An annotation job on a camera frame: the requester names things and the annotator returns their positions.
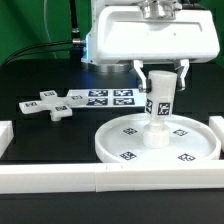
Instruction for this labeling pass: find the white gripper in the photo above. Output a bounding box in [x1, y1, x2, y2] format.
[90, 6, 220, 93]

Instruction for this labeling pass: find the white round table top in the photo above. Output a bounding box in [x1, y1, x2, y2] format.
[95, 113, 221, 164]

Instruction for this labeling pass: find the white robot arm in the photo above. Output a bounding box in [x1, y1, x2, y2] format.
[82, 0, 220, 90]

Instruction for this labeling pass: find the white marker sheet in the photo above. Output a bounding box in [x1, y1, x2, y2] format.
[68, 88, 146, 108]

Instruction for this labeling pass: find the white cross-shaped table base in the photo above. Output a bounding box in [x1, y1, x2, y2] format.
[19, 90, 88, 121]

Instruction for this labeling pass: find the white left side block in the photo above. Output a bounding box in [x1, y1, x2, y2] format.
[0, 121, 14, 158]

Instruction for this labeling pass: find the black cable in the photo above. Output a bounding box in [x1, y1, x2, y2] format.
[0, 0, 88, 66]

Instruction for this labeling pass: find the white front rail right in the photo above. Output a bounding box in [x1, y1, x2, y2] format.
[95, 160, 224, 192]

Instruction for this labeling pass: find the white rail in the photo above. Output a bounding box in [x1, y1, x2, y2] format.
[0, 164, 96, 194]
[95, 160, 224, 192]

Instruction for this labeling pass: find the white front rail left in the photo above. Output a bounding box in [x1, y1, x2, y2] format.
[0, 164, 96, 194]

